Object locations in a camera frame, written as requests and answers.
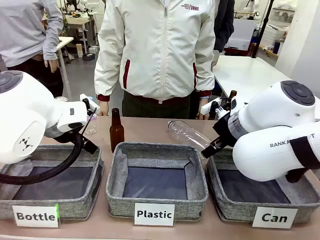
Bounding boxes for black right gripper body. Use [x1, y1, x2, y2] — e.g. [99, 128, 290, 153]
[212, 113, 238, 149]

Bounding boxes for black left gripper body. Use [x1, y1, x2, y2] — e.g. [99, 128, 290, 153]
[45, 129, 85, 145]

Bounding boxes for large clear plastic bottle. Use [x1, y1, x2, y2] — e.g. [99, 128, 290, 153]
[167, 119, 214, 152]

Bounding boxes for person right forearm white sleeve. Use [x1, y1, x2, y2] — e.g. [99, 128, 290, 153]
[94, 56, 119, 103]

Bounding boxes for person left forearm white sleeve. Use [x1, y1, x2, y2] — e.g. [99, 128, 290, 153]
[194, 56, 217, 99]

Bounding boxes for grey fabric basket Plastic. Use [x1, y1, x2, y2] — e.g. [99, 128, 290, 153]
[105, 141, 210, 222]

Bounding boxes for grey fabric basket Bottle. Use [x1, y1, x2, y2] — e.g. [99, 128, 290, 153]
[0, 143, 105, 221]

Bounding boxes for grey fabric basket Can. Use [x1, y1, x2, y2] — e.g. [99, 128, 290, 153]
[205, 147, 320, 224]

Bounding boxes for white Can label sign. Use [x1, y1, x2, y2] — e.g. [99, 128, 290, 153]
[251, 206, 299, 230]

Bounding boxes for person left hand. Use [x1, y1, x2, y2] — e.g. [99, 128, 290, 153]
[198, 98, 211, 121]

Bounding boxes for person right hand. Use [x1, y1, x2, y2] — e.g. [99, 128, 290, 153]
[97, 100, 110, 117]

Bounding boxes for grey shirt person hand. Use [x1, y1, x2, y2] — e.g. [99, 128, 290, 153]
[44, 59, 60, 74]

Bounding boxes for large white table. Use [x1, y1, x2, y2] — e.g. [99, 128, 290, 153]
[211, 54, 292, 106]

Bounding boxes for white Plastic label sign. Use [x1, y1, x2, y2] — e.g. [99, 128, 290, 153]
[133, 202, 176, 227]

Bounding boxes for white Bottle label sign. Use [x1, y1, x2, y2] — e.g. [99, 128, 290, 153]
[11, 203, 61, 229]

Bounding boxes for small white table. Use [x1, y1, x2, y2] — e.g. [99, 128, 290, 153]
[55, 36, 75, 101]

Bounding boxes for dark blue bottle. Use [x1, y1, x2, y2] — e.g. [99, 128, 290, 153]
[272, 39, 282, 55]

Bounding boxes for white box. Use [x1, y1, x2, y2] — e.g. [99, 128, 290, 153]
[224, 18, 259, 50]

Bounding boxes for person in white jacket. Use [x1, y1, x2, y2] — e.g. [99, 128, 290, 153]
[94, 0, 217, 121]

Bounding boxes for person in dark jacket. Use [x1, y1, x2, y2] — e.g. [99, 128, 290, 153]
[213, 0, 236, 54]

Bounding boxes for black stand pole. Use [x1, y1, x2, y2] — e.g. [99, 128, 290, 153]
[251, 0, 274, 59]

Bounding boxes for clear storage boxes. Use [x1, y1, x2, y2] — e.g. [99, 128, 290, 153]
[261, 22, 289, 46]

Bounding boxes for background workbench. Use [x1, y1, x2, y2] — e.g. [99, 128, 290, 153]
[64, 16, 91, 55]

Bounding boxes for person in grey shirt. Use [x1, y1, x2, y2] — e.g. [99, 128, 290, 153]
[0, 0, 65, 99]

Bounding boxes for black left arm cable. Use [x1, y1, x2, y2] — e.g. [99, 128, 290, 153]
[0, 107, 98, 186]

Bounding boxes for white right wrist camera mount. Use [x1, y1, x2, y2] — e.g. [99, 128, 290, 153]
[200, 98, 222, 114]

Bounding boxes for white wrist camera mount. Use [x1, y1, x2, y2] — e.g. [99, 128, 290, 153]
[79, 93, 101, 114]
[200, 98, 222, 114]

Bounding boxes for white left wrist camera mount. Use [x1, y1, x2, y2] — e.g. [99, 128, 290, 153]
[79, 93, 101, 114]

